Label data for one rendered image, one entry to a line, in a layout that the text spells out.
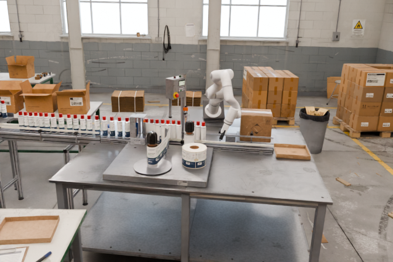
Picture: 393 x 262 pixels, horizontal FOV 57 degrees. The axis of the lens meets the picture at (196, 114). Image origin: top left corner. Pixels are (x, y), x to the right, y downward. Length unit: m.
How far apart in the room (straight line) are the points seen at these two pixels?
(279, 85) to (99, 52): 4.38
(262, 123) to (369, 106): 3.32
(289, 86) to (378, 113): 1.53
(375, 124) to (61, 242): 5.51
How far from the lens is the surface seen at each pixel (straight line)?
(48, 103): 4.90
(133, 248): 3.21
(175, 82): 3.34
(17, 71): 7.21
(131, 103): 7.41
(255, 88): 6.65
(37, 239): 2.40
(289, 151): 3.53
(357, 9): 9.44
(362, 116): 6.63
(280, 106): 6.85
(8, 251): 2.40
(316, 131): 5.63
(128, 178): 2.86
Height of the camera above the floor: 2.15
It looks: 17 degrees down
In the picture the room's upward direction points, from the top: 1 degrees clockwise
